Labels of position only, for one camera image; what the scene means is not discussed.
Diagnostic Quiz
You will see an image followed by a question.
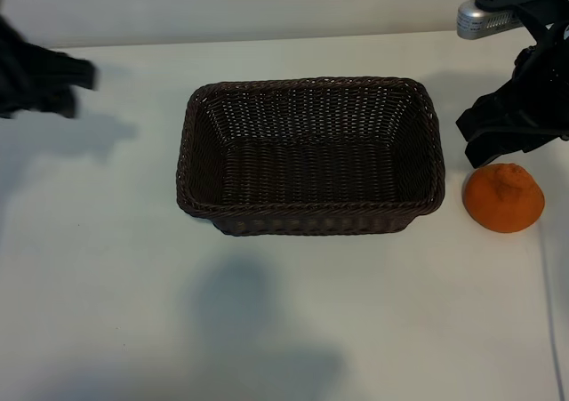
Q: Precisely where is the orange fruit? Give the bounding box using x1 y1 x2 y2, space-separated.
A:
463 162 546 233

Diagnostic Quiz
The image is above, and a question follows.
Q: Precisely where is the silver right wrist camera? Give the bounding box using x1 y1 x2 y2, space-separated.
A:
456 0 519 42

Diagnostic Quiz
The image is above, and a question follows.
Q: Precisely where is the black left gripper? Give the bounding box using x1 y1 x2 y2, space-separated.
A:
0 13 100 120

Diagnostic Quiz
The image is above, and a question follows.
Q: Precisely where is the dark brown wicker basket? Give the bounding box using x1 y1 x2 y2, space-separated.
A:
175 75 446 237

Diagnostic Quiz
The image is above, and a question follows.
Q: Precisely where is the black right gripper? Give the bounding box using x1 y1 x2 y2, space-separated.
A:
456 20 569 170

